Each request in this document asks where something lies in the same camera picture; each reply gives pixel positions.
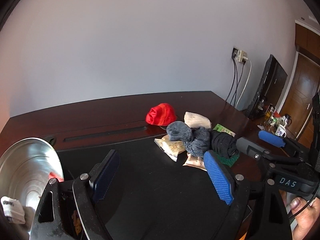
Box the black sock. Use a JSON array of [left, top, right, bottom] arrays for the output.
[[211, 130, 238, 159]]

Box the red snack packet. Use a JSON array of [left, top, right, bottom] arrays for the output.
[[48, 172, 64, 182]]

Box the white grey sock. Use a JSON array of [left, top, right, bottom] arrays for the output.
[[1, 196, 25, 224]]

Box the right hand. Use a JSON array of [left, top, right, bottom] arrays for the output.
[[279, 190, 319, 239]]

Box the white floral mug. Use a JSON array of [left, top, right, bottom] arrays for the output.
[[275, 124, 287, 138]]

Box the glass bottle black cap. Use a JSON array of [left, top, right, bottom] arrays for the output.
[[264, 104, 276, 126]]

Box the tan snack packet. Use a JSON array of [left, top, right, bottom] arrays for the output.
[[183, 153, 206, 171], [154, 135, 185, 162]]

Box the brown wooden door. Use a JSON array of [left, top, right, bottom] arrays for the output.
[[280, 54, 319, 139]]

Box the black television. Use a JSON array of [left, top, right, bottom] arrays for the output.
[[245, 54, 287, 119]]

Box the dark grey sock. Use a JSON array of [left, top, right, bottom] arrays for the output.
[[166, 121, 210, 158]]

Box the green tissue pack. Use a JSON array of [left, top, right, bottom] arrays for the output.
[[213, 124, 235, 137]]

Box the black desk mat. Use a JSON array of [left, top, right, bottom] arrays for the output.
[[58, 138, 229, 239]]

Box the beige rolled sock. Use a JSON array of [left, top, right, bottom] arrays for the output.
[[184, 112, 212, 129]]

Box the round metal tin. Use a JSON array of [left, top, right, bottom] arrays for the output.
[[0, 137, 65, 238]]

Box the red rolled sock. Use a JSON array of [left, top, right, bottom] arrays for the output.
[[145, 103, 177, 126]]

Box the black power cable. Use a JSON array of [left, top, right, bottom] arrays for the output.
[[232, 62, 245, 107], [226, 58, 237, 103]]

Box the white power cable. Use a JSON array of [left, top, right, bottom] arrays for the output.
[[235, 59, 253, 108]]

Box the white wall power socket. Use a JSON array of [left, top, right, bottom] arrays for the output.
[[236, 50, 248, 63]]

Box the black wall socket plug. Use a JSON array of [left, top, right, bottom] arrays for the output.
[[232, 47, 238, 60]]

